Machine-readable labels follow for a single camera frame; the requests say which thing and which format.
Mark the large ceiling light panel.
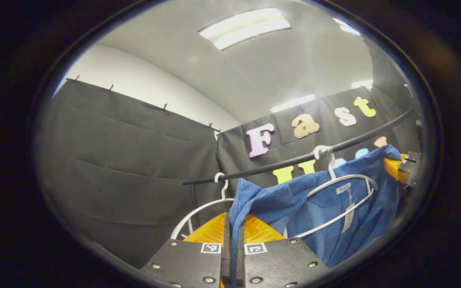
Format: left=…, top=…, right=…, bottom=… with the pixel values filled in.
left=198, top=8, right=291, bottom=50

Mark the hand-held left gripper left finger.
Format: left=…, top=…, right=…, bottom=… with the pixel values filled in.
left=140, top=212, right=231, bottom=288

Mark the long ceiling light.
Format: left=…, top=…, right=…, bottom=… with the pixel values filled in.
left=271, top=94, right=316, bottom=113

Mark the grey paper garment tag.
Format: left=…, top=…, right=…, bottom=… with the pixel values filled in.
left=341, top=203, right=355, bottom=234

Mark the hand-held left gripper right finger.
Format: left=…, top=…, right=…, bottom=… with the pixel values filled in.
left=237, top=214, right=331, bottom=288

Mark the black backdrop cloth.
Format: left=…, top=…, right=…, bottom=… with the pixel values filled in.
left=34, top=78, right=421, bottom=268

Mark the black metal clothes rack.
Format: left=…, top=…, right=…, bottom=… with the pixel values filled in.
left=182, top=107, right=415, bottom=224

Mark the blue corduroy jacket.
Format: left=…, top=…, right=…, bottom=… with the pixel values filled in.
left=228, top=145, right=402, bottom=286

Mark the white clothes hanger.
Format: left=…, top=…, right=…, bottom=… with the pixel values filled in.
left=170, top=172, right=235, bottom=240
left=285, top=145, right=379, bottom=239

